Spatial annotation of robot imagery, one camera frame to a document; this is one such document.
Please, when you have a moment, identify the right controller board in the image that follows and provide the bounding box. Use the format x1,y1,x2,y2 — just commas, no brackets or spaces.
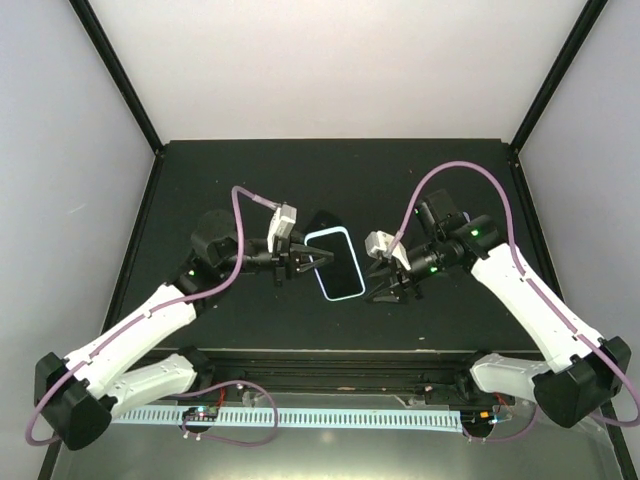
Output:
460,407,509,427

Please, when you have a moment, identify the right black frame post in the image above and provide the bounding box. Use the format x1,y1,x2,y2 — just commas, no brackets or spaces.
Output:
508,0,610,161

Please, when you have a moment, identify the light blue cased phone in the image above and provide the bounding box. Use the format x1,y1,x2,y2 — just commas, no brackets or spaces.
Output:
304,226,366,302

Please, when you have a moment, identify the left black frame post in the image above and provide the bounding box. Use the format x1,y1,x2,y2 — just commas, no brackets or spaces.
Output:
67,0,166,159

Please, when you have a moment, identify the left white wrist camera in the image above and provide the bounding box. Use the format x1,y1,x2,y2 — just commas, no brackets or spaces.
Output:
267,203,297,253

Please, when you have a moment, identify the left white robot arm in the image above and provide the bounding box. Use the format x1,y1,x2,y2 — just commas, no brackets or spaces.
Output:
34,205,334,450

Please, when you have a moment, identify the black cased phone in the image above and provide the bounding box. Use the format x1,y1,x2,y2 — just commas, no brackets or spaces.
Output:
303,210,343,234

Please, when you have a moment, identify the black frame post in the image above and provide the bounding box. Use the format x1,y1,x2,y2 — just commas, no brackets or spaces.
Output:
67,0,166,159
508,0,610,161

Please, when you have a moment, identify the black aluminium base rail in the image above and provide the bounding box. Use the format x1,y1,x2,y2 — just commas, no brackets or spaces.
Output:
167,346,515,409

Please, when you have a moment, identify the left controller board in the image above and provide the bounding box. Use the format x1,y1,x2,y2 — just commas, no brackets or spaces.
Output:
182,406,219,424

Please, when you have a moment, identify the controller board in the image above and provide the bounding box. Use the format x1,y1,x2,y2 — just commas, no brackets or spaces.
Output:
182,406,219,424
460,407,509,427

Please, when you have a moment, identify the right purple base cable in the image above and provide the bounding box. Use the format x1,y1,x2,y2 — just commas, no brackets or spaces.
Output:
462,399,544,445

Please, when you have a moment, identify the white slotted cable duct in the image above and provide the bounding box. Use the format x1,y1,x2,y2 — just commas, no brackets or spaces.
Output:
113,405,462,433

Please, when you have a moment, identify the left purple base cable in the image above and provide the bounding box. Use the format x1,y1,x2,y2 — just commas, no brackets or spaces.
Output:
167,380,279,447

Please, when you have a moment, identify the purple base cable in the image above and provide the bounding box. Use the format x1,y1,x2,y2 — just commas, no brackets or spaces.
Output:
462,399,544,445
167,380,279,447

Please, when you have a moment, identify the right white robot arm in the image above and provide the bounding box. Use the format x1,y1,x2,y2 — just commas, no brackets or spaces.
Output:
365,190,631,428

